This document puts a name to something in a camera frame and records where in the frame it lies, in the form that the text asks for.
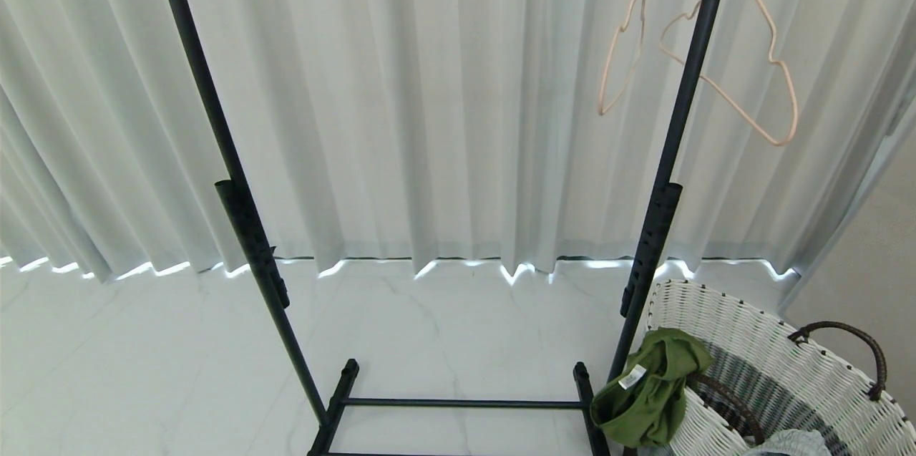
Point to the pink clothes hanger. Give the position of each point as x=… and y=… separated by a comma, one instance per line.
x=794, y=112
x=622, y=29

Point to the pale grey shorts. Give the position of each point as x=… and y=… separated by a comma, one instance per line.
x=787, y=444

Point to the black clothes rack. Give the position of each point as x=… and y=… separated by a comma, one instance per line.
x=240, y=205

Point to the white laundry basket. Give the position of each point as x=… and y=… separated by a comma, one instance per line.
x=715, y=320

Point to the white curtain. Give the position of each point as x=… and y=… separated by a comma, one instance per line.
x=429, y=84

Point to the green garment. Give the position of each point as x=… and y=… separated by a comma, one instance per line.
x=644, y=406

